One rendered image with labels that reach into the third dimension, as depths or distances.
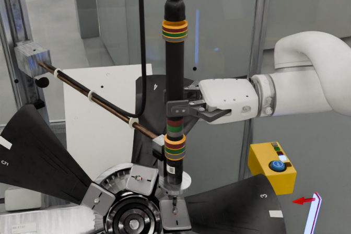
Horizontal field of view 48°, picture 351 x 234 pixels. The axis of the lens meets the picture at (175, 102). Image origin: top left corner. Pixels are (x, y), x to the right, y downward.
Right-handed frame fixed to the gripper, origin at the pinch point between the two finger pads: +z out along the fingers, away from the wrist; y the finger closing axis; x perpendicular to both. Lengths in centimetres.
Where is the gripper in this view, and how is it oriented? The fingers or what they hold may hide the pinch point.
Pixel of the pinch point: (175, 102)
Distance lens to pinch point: 75.7
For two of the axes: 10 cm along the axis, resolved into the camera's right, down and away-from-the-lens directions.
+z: -9.9, 0.7, -1.4
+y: -1.6, -5.1, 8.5
